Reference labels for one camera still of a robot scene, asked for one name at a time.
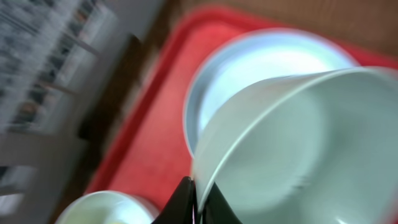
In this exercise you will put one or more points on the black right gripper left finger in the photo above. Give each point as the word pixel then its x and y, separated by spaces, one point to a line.
pixel 180 209

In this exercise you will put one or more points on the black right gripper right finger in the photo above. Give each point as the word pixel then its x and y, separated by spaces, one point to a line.
pixel 217 209

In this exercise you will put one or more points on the green bowl with rice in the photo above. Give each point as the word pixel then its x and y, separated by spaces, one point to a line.
pixel 319 148

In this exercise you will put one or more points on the grey plastic dishwasher rack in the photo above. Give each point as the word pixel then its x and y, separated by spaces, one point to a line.
pixel 56 58

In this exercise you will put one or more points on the red plastic tray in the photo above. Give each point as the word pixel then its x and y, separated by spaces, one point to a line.
pixel 149 156

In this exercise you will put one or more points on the light blue bowl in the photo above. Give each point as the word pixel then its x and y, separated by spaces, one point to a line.
pixel 107 206

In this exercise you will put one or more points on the light blue plate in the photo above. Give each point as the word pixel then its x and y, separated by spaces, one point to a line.
pixel 249 58

